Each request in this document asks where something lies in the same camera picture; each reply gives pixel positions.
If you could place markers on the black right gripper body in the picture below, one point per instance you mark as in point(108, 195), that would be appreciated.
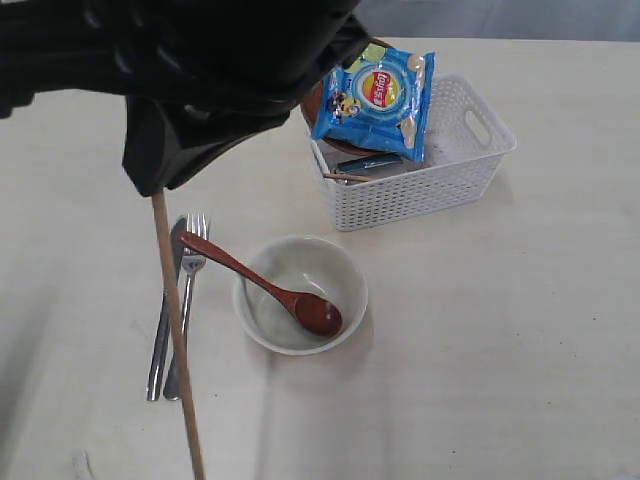
point(168, 143)

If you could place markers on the wooden chopstick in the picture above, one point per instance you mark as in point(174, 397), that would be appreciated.
point(167, 265)
point(347, 177)

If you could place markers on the silver table knife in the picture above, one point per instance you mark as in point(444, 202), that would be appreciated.
point(162, 338)

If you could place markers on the silver metal fork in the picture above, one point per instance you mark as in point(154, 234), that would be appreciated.
point(191, 264)

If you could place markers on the blue chips bag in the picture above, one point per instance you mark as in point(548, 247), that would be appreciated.
point(417, 92)

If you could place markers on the red-brown wooden spoon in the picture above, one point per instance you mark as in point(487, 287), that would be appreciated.
point(313, 313)

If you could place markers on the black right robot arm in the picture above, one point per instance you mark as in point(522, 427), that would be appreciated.
point(198, 77)

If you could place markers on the silver foil packet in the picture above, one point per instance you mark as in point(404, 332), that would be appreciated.
point(376, 166)

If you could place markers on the white perforated plastic basket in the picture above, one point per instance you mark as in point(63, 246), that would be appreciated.
point(464, 145)

